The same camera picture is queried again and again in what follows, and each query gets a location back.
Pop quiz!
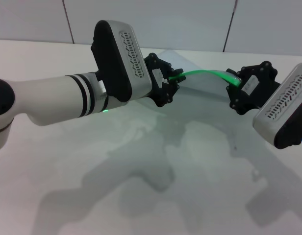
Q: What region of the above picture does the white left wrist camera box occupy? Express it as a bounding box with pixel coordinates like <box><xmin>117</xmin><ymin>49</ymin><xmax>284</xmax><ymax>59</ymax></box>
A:
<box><xmin>90</xmin><ymin>20</ymin><xmax>152</xmax><ymax>103</ymax></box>

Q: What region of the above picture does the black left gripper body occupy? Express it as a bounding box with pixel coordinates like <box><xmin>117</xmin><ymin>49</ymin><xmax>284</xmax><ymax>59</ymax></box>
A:
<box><xmin>143</xmin><ymin>52</ymin><xmax>179</xmax><ymax>108</ymax></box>

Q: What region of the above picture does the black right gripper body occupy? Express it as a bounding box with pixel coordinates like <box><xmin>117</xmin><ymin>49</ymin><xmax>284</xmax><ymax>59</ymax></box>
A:
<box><xmin>230</xmin><ymin>61</ymin><xmax>281</xmax><ymax>116</ymax></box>

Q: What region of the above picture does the clear document bag green zip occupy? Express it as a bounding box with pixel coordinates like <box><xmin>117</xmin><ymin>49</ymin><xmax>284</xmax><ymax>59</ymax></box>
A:
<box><xmin>131</xmin><ymin>48</ymin><xmax>243</xmax><ymax>150</ymax></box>

